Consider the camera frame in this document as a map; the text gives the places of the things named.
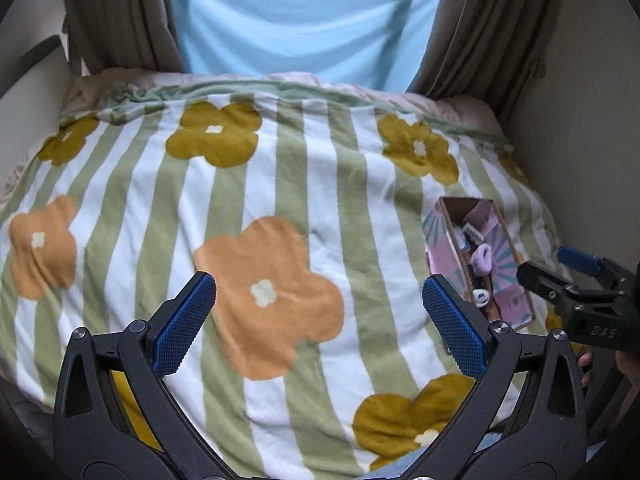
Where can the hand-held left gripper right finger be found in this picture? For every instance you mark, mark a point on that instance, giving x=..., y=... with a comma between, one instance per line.
x=455, y=330

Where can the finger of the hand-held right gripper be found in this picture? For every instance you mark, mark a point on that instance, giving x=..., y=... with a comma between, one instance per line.
x=542, y=285
x=577, y=259

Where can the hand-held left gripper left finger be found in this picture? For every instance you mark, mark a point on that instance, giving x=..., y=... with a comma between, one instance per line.
x=185, y=325

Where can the white panda-print sock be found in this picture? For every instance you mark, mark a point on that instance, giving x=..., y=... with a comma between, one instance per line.
x=481, y=296

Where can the pink fluffy scrunchie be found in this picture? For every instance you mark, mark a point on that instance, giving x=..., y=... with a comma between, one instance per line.
x=484, y=255

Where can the pink and teal cardboard box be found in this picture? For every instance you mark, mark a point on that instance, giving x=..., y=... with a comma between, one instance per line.
x=442, y=260

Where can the small blue box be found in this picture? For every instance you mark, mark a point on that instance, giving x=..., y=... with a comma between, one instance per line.
x=462, y=245

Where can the white ink-print packet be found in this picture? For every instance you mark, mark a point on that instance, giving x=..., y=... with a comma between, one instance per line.
x=471, y=232

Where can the person's right hand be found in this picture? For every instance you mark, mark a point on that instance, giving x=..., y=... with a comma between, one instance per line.
x=630, y=375

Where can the striped floral blanket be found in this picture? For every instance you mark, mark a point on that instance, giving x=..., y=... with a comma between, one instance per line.
x=300, y=170

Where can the brown curtain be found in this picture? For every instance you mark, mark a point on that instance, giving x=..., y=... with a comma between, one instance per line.
x=120, y=15
x=490, y=35

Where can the light blue curtain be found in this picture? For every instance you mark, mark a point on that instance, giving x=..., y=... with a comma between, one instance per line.
x=300, y=20

